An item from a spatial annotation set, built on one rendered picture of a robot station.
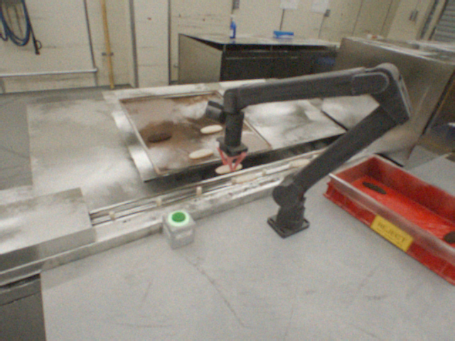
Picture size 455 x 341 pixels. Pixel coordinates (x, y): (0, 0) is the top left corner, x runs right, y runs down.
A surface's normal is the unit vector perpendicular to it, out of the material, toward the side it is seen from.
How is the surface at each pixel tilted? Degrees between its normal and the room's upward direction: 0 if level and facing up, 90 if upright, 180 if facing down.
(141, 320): 0
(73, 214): 0
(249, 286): 0
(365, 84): 90
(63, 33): 90
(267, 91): 87
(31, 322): 90
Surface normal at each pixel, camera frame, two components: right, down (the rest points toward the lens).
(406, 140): -0.84, 0.22
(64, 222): 0.11, -0.83
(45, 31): 0.53, 0.51
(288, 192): -0.58, 0.40
